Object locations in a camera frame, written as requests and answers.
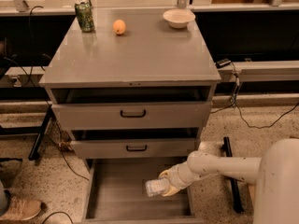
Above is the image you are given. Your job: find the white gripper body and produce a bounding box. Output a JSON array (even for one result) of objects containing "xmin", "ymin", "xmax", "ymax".
[{"xmin": 167, "ymin": 162, "xmax": 200, "ymax": 189}]

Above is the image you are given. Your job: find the clear plastic water bottle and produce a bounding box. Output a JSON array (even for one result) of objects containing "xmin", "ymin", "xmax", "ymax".
[{"xmin": 145, "ymin": 177, "xmax": 170, "ymax": 197}]

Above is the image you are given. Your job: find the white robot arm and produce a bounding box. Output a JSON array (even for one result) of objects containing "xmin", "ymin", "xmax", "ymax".
[{"xmin": 158, "ymin": 138, "xmax": 299, "ymax": 224}]

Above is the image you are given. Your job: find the grey middle drawer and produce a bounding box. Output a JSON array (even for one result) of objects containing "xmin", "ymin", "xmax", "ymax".
[{"xmin": 71, "ymin": 138, "xmax": 199, "ymax": 159}]

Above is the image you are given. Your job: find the grey drawer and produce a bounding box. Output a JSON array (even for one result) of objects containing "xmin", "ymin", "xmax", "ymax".
[
  {"xmin": 52, "ymin": 102, "xmax": 211, "ymax": 130},
  {"xmin": 81, "ymin": 158, "xmax": 204, "ymax": 224},
  {"xmin": 71, "ymin": 138, "xmax": 199, "ymax": 159}
]

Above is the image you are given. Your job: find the grey bottom drawer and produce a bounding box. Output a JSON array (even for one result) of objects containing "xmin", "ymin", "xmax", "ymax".
[{"xmin": 81, "ymin": 158, "xmax": 204, "ymax": 224}]

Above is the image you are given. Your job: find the grey top drawer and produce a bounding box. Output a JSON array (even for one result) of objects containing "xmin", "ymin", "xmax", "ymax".
[{"xmin": 52, "ymin": 102, "xmax": 211, "ymax": 130}]

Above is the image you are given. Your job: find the grey drawer cabinet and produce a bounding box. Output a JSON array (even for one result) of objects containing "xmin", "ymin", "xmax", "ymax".
[{"xmin": 39, "ymin": 7, "xmax": 222, "ymax": 224}]

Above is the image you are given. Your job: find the black table leg right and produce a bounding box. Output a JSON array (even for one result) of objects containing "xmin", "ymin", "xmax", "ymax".
[{"xmin": 221, "ymin": 136, "xmax": 245, "ymax": 214}]

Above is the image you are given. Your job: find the black table leg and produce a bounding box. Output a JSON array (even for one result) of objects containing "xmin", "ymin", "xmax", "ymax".
[
  {"xmin": 28, "ymin": 107, "xmax": 52, "ymax": 161},
  {"xmin": 221, "ymin": 136, "xmax": 245, "ymax": 214}
]

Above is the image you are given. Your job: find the cardboard box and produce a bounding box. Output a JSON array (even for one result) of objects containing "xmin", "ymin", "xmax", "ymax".
[{"xmin": 248, "ymin": 184, "xmax": 256, "ymax": 206}]

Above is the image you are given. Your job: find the black power adapter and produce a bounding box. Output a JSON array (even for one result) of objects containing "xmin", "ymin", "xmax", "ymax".
[{"xmin": 216, "ymin": 59, "xmax": 231, "ymax": 69}]

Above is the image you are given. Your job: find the black table leg left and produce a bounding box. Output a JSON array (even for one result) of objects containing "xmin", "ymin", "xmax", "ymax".
[{"xmin": 28, "ymin": 107, "xmax": 52, "ymax": 161}]

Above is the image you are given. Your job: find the beige sneaker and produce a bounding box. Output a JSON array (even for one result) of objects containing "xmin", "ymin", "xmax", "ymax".
[{"xmin": 0, "ymin": 197, "xmax": 42, "ymax": 221}]

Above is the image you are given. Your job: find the orange fruit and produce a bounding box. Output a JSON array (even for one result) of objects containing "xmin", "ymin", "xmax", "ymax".
[{"xmin": 113, "ymin": 20, "xmax": 126, "ymax": 35}]

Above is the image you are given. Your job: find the white bowl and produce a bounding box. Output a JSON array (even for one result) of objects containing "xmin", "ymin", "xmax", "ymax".
[{"xmin": 163, "ymin": 9, "xmax": 195, "ymax": 29}]

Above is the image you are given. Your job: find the green soda can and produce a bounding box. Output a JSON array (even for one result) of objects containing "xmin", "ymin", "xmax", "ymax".
[{"xmin": 75, "ymin": 0, "xmax": 94, "ymax": 33}]

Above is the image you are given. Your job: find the black cable left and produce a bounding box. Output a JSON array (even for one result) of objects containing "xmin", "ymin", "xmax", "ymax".
[{"xmin": 0, "ymin": 5, "xmax": 91, "ymax": 182}]

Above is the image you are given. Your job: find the black cable on floor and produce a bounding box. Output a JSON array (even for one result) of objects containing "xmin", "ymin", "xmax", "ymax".
[{"xmin": 210, "ymin": 68, "xmax": 299, "ymax": 131}]

